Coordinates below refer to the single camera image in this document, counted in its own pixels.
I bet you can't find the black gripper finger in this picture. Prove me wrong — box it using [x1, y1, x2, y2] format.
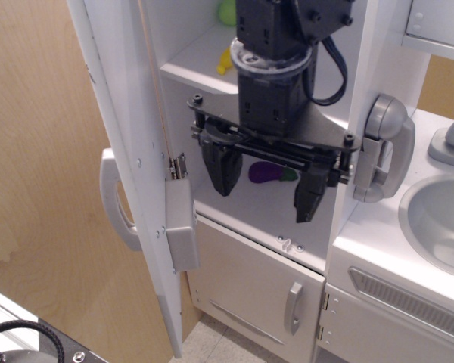
[201, 135, 243, 197]
[294, 168, 329, 223]

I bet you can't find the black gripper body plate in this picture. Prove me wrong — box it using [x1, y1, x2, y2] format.
[188, 93, 361, 186]

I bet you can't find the white fridge door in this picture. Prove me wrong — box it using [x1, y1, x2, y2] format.
[67, 1, 182, 358]

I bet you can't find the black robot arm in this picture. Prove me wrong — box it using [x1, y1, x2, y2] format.
[188, 0, 361, 222]

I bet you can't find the purple toy eggplant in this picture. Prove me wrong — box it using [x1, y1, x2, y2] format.
[248, 161, 298, 184]

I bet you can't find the metal door hinge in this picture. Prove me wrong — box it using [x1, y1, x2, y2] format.
[169, 153, 188, 180]

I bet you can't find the grey ice dispenser box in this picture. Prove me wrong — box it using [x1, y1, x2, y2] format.
[166, 179, 200, 272]

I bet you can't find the grey toy phone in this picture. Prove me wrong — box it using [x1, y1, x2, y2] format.
[353, 94, 415, 203]

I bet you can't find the yellow toy banana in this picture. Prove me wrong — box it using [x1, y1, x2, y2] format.
[216, 48, 233, 76]

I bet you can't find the grey toy sink basin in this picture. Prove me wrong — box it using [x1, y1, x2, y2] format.
[398, 175, 454, 275]

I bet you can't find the white freezer door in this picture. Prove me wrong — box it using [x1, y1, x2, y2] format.
[188, 217, 325, 362]

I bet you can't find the green toy pear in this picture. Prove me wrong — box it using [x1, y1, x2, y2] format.
[217, 0, 237, 26]

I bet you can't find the white oven door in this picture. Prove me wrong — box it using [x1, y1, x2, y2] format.
[317, 284, 454, 362]

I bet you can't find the white upper microwave cabinet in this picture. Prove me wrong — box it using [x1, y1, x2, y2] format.
[402, 0, 454, 60]

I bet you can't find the grey oven vent grille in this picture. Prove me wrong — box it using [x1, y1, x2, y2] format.
[348, 267, 454, 338]

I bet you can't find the black base with screw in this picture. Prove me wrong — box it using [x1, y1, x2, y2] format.
[0, 318, 103, 363]

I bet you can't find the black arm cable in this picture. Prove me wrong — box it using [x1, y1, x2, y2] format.
[306, 36, 349, 107]

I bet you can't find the grey freezer door handle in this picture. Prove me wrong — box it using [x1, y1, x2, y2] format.
[284, 282, 303, 335]

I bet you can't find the aluminium frame rail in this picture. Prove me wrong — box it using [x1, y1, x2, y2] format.
[0, 293, 39, 352]

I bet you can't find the black braided cable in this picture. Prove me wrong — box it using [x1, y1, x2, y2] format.
[0, 319, 66, 363]

